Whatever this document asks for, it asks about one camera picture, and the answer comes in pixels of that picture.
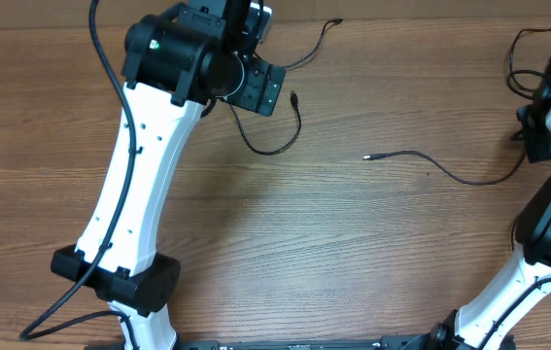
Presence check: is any black usb cable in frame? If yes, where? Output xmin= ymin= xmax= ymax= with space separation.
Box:
xmin=362 ymin=149 xmax=529 ymax=187
xmin=225 ymin=17 xmax=344 ymax=157

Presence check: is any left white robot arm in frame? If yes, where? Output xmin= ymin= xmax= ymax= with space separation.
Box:
xmin=51 ymin=1 xmax=286 ymax=349

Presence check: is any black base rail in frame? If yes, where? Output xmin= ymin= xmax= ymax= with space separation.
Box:
xmin=85 ymin=332 xmax=514 ymax=350

